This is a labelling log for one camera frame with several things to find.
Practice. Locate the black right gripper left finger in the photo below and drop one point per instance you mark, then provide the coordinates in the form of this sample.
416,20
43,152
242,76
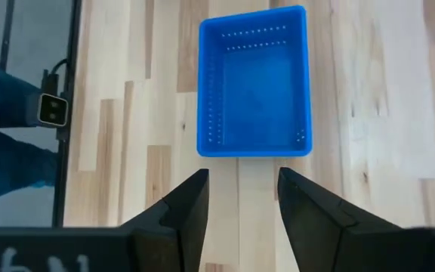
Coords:
179,226

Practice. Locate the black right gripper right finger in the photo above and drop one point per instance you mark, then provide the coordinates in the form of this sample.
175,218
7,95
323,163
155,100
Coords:
315,226

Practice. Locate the blue plastic basket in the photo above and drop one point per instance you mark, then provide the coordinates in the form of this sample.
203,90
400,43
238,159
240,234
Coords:
255,98

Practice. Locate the black aluminium table frame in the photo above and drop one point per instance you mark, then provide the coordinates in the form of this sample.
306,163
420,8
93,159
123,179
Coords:
59,181

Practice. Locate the silver table-level camera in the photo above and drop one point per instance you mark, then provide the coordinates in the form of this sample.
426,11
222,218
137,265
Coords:
52,110

